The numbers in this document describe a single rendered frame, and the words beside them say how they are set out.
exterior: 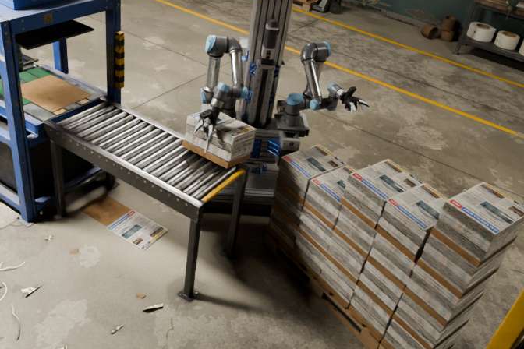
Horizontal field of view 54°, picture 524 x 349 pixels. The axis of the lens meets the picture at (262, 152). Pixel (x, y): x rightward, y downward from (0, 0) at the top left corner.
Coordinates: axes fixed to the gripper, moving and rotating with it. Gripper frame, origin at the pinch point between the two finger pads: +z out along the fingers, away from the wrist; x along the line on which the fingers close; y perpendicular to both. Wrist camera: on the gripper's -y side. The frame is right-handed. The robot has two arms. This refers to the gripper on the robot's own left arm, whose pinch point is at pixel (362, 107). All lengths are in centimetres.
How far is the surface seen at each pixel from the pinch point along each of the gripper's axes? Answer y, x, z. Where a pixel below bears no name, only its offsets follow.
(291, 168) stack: 37, 51, -5
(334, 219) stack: 48, 45, 40
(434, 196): 16, 5, 76
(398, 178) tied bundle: 16, 13, 54
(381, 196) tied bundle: 13, 36, 64
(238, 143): 13, 84, -18
